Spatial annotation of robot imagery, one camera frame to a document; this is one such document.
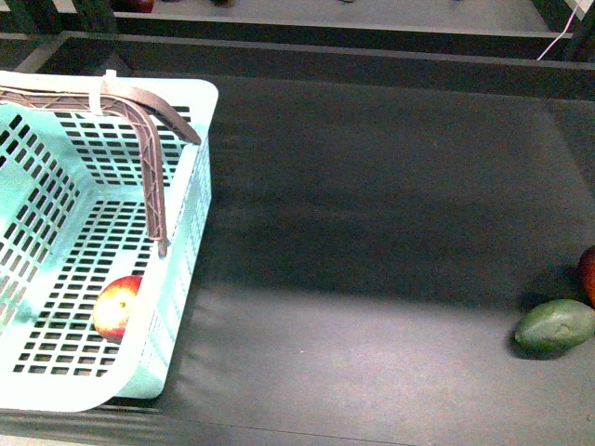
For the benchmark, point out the brown basket handle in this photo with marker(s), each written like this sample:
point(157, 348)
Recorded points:
point(136, 106)

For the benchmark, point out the red apple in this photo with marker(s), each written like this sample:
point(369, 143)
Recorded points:
point(114, 306)

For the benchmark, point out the light blue plastic basket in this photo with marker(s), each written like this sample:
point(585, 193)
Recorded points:
point(72, 221)

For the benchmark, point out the white zip tie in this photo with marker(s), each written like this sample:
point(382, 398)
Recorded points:
point(95, 91)

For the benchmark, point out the dark red background object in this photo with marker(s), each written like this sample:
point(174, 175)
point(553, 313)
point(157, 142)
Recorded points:
point(133, 6)

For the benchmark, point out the green mango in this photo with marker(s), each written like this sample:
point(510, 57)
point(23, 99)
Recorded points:
point(556, 325)

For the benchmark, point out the red fruit at edge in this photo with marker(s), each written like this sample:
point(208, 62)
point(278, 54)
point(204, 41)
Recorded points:
point(586, 272)

